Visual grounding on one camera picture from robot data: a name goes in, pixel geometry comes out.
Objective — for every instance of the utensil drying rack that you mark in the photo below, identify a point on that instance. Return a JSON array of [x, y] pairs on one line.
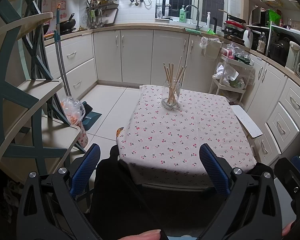
[[101, 13]]

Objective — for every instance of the right human hand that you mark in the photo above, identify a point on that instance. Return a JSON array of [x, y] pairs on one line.
[[286, 229]]

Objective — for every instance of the left human hand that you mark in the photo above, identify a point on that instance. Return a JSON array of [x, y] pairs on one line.
[[148, 235]]

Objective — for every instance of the white electric kettle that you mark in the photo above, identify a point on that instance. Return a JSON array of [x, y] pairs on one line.
[[248, 38]]

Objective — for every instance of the black wok on stove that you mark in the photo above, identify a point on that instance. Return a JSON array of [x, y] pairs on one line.
[[68, 25]]

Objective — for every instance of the stacked pans and lids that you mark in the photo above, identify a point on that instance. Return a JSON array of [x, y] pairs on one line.
[[233, 28]]

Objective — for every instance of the white thermos pot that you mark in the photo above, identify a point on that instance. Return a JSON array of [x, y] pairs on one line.
[[293, 58]]

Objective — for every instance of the wooden chopstick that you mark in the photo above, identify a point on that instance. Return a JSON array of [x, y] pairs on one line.
[[170, 82], [180, 73]]

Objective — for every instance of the red patterned trash bin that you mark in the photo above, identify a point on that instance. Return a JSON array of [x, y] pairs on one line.
[[75, 112]]

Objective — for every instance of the cherry pattern tablecloth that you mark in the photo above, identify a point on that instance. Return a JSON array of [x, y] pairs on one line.
[[161, 146]]

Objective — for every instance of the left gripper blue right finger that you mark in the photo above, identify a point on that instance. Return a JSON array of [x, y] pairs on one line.
[[218, 169]]

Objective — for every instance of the teal and cream shelf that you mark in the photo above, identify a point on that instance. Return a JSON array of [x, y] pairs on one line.
[[35, 135]]

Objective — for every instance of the white rolling storage cart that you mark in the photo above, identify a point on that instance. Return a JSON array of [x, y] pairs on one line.
[[233, 74]]

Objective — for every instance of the white wooden stool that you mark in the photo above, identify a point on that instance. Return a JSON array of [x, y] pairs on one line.
[[246, 121]]

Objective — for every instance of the green dish soap bottle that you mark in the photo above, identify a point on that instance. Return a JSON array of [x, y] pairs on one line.
[[182, 14]]

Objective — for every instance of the hanging beige waste bin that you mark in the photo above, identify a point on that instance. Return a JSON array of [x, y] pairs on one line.
[[210, 47]]

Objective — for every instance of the white spray bottle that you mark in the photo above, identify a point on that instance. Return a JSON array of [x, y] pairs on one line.
[[208, 20]]

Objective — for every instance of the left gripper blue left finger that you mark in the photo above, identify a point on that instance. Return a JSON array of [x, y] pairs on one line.
[[82, 168]]

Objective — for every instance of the clear glass jar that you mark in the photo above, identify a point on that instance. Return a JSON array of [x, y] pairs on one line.
[[164, 95]]

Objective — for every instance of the microwave oven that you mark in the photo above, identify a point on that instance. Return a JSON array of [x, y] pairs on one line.
[[260, 17]]

